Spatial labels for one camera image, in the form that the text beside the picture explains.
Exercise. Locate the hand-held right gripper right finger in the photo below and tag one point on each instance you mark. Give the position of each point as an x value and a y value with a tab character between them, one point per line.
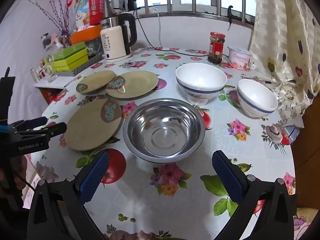
228	177

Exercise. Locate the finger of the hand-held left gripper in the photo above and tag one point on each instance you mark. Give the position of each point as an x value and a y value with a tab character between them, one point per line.
35	122
56	128

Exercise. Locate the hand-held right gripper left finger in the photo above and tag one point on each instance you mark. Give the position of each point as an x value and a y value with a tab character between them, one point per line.
95	175

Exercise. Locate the tan plate with blue print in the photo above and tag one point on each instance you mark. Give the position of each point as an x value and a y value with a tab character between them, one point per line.
97	80
87	127
140	82

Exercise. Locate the stainless steel bowl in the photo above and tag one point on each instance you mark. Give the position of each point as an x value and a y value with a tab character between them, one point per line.
165	130

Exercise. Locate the small white blue-striped bowl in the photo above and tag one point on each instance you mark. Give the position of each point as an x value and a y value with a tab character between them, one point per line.
255	95

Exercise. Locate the large white blue-striped bowl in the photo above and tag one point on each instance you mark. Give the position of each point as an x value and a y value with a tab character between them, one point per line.
200	77

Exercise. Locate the floral vegetable print tablecloth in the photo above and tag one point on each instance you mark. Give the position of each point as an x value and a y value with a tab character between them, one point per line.
225	135

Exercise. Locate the white side shelf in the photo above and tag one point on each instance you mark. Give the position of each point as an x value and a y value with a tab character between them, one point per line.
57	83

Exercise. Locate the clear glass cup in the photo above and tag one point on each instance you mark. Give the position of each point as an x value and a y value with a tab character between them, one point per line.
48	73

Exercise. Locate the lime green flat box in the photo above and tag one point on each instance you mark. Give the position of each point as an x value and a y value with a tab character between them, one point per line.
70	66
70	57

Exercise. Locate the zigzag patterned tray box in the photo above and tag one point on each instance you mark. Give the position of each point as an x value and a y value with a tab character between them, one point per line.
82	68

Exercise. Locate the dark spice jar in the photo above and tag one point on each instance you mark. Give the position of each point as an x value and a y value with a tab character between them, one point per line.
46	42

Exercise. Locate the dark green flat box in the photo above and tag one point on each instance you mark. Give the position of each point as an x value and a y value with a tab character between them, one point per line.
70	48

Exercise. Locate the brown wooden cabinet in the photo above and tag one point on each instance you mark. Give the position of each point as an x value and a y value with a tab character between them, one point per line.
307	155

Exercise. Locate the glass vase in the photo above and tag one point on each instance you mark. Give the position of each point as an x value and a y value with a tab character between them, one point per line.
65	40

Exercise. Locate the clear plastic box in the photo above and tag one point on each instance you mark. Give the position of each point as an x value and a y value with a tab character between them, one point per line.
93	46

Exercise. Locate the orange box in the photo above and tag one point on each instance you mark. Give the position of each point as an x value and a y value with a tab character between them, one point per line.
85	35

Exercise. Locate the white electric kettle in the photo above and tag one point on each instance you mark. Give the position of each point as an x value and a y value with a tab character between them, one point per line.
113	42

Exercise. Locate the pink tissue pack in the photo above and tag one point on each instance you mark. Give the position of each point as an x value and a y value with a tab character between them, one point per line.
83	28

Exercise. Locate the purple dried flower branches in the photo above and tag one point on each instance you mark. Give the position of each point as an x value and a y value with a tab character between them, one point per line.
61	17

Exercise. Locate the colourful cartoon gift bag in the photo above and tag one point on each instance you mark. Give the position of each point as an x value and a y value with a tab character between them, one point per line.
80	12

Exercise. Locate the white yogurt tub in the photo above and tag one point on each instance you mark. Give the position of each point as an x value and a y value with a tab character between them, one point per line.
240	58

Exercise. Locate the red carton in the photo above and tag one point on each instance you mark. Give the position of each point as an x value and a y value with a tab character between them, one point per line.
96	5

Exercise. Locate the red-lidded sauce jar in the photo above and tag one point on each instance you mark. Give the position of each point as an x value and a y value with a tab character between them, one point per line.
216	47

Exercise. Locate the black power adapter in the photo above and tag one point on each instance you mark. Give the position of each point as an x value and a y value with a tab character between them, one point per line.
131	1

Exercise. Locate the cream heart-print curtain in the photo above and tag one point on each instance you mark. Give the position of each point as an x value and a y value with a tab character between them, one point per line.
280	30

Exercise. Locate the black hook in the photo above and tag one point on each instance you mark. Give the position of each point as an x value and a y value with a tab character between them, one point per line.
230	13

